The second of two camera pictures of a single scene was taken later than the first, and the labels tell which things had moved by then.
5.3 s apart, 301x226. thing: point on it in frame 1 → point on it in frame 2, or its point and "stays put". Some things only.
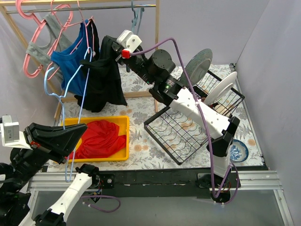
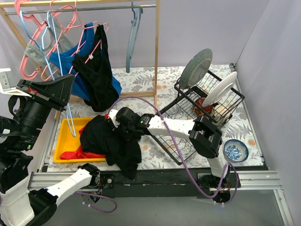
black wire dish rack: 177,132 stays put
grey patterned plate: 196,68 stays put
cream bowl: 223,109 stays put
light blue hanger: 67,172 → 49,19
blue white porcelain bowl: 239,151 stays put
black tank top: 104,83 → 98,136
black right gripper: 117,50 → 127,128
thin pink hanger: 85,23 → 83,25
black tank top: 93,40 → 94,71
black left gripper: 30,137 → 43,94
